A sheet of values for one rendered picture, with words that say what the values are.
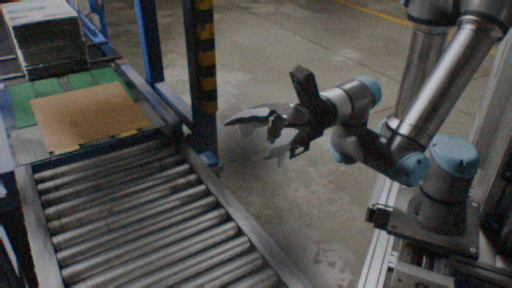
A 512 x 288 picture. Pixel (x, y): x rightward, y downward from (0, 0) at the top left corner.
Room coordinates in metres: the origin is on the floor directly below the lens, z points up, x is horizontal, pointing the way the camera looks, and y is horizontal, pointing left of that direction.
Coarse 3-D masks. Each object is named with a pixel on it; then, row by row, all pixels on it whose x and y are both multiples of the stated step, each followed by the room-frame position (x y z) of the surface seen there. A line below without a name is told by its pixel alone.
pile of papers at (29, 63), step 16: (32, 0) 2.22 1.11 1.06; (48, 0) 2.23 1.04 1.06; (64, 0) 2.21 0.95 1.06; (16, 16) 1.94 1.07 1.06; (32, 16) 1.95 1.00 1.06; (48, 16) 1.95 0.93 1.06; (64, 16) 1.95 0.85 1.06; (16, 32) 1.84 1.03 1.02; (32, 32) 1.87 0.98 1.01; (48, 32) 1.91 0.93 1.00; (64, 32) 1.94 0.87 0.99; (80, 32) 1.98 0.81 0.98; (32, 48) 1.86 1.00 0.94; (48, 48) 1.90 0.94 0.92; (64, 48) 1.93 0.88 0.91; (80, 48) 1.97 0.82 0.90; (32, 64) 1.85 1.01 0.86; (48, 64) 1.89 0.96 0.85; (64, 64) 1.92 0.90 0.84; (80, 64) 1.96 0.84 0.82
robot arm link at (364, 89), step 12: (348, 84) 0.81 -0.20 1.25; (360, 84) 0.81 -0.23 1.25; (372, 84) 0.82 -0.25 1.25; (348, 96) 0.77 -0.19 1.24; (360, 96) 0.78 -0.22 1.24; (372, 96) 0.80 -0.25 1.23; (360, 108) 0.78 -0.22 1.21; (372, 108) 0.82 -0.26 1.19; (348, 120) 0.79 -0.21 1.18; (360, 120) 0.79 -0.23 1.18
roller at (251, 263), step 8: (248, 256) 0.75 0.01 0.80; (256, 256) 0.75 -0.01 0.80; (232, 264) 0.73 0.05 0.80; (240, 264) 0.73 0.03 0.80; (248, 264) 0.73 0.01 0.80; (256, 264) 0.73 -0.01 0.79; (264, 264) 0.74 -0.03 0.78; (208, 272) 0.71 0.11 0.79; (216, 272) 0.70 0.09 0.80; (224, 272) 0.70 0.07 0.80; (232, 272) 0.70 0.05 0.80; (240, 272) 0.71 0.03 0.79; (248, 272) 0.72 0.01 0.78; (256, 272) 0.73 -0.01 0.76; (192, 280) 0.68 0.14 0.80; (200, 280) 0.68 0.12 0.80; (208, 280) 0.68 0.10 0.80; (216, 280) 0.68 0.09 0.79; (224, 280) 0.69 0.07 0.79; (232, 280) 0.69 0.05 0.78
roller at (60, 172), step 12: (144, 144) 1.28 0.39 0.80; (156, 144) 1.28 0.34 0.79; (168, 144) 1.30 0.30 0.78; (108, 156) 1.20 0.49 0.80; (120, 156) 1.21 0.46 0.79; (132, 156) 1.23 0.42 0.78; (60, 168) 1.13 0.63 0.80; (72, 168) 1.14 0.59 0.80; (84, 168) 1.15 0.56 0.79; (36, 180) 1.08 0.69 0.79; (48, 180) 1.09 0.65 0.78
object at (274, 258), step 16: (160, 128) 1.39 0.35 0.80; (176, 144) 1.27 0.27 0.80; (192, 160) 1.18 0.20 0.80; (208, 176) 1.09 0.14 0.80; (224, 192) 1.01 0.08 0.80; (224, 208) 0.94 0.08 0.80; (240, 208) 0.93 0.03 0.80; (240, 224) 0.87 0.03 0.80; (256, 224) 0.87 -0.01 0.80; (256, 240) 0.81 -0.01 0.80; (272, 256) 0.75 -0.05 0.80; (288, 272) 0.70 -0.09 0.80
